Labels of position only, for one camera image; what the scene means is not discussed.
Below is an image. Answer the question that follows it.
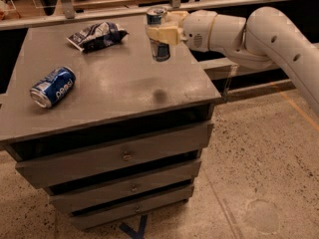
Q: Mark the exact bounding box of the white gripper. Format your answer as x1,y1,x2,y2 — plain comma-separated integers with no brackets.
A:
147,10,217,52

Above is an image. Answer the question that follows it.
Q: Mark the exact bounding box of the red bull can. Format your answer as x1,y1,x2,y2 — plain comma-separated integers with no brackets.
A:
147,6,170,62

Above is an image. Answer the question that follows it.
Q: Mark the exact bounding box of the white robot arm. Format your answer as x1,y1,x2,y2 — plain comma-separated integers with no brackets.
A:
146,6,319,113

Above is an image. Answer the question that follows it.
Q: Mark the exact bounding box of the blue pepsi can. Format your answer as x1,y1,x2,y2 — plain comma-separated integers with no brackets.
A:
30,67,76,109

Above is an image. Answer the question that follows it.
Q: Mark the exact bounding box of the crumpled blue chip bag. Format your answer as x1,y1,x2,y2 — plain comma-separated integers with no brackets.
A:
67,22,128,53

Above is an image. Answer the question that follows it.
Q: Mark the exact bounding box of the grey drawer cabinet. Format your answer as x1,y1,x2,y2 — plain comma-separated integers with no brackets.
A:
0,16,218,218

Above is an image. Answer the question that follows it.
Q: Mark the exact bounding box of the middle grey drawer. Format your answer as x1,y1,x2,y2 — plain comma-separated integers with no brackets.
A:
50,158,201,213

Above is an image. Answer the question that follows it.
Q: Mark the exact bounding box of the grey drawer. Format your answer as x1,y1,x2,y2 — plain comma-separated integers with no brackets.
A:
50,158,201,213
16,120,212,188
70,184,194,230

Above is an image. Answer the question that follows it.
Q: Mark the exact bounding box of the top grey drawer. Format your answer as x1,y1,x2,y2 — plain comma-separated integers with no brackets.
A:
16,120,212,188

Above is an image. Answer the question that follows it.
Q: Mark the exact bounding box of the bottom grey drawer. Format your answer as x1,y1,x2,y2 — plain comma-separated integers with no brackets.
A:
70,184,194,230

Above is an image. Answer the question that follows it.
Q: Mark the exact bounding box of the grey metal railing frame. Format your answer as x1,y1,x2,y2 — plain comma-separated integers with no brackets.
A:
0,0,319,105

